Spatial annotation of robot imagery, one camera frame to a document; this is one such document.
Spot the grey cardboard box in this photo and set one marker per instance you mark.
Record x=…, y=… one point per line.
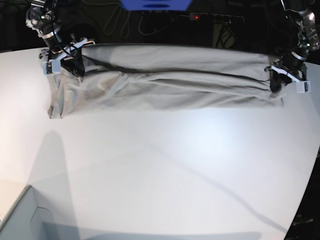
x=34, y=217

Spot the blue plastic crate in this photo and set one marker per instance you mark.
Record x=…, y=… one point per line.
x=156, y=5

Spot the beige t-shirt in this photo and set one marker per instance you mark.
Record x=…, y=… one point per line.
x=153, y=77

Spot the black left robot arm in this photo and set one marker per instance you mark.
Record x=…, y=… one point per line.
x=291, y=67

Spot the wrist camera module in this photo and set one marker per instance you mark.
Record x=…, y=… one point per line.
x=303, y=87
x=52, y=67

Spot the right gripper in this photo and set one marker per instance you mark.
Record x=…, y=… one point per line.
x=56, y=51

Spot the white power strip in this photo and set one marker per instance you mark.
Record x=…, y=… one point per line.
x=216, y=18

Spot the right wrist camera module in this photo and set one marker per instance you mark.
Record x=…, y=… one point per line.
x=52, y=67

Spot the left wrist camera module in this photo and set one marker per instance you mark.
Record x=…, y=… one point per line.
x=303, y=87

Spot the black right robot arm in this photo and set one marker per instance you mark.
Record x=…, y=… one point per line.
x=42, y=18

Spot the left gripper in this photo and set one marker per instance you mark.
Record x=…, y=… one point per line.
x=280, y=72

